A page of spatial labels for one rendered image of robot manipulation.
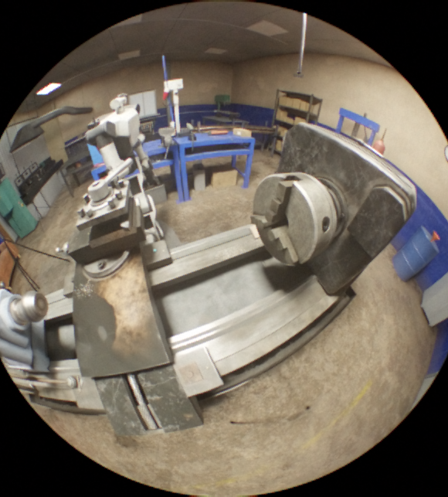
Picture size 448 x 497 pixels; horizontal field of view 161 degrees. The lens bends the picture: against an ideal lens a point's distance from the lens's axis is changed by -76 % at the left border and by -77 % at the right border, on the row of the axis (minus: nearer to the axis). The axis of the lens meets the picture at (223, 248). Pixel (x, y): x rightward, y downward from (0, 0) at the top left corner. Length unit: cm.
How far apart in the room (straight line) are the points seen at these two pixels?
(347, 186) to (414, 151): 336
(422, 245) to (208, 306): 312
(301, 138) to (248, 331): 67
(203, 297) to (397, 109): 415
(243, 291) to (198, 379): 40
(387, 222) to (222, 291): 63
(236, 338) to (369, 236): 48
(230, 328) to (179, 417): 33
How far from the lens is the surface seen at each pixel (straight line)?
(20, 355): 73
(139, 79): 738
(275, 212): 38
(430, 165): 381
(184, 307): 67
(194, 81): 762
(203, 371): 49
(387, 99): 411
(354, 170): 51
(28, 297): 54
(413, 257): 326
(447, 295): 381
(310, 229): 36
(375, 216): 44
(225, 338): 53
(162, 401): 53
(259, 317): 55
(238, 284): 71
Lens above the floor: 136
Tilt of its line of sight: 52 degrees down
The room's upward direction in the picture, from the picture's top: 4 degrees clockwise
